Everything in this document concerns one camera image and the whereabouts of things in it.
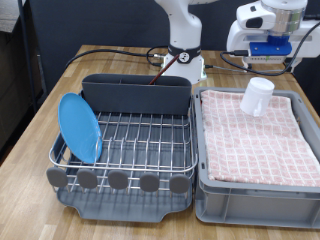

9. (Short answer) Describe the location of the dark grey cutlery holder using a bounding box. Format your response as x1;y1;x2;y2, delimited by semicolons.
81;73;193;116

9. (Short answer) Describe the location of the grey dish drying rack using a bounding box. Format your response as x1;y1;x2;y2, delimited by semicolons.
54;89;196;224

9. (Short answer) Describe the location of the grey plastic crate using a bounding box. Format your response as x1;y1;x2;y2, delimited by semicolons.
193;86;320;230

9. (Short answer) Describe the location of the blue plate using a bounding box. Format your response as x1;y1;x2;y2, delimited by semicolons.
57;92;103;165

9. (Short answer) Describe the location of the grey table cable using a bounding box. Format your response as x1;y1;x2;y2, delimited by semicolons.
203;64;291;76

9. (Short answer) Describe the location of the metal wire dish rack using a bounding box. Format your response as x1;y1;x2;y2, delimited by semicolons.
46;91;198;198

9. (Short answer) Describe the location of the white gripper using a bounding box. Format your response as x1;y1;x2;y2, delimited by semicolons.
226;21;320;73

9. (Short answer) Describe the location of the white mug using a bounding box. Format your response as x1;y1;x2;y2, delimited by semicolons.
239;76;276;118

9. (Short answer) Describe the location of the black table cable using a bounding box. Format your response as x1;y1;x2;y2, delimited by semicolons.
64;45;169;69

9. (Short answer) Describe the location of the brown wooden spoon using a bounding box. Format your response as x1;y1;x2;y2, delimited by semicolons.
148;53;181;86

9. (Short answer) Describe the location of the pink checked cloth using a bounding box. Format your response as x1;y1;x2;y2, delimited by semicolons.
200;89;320;188

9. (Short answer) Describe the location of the dark metal frame pole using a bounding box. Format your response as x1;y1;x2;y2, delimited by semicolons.
17;0;38;114

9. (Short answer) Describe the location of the blue mounted wrist camera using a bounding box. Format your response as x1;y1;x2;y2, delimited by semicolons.
244;34;294;64

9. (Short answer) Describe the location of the dark side cabinet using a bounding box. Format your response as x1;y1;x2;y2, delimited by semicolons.
0;0;44;158

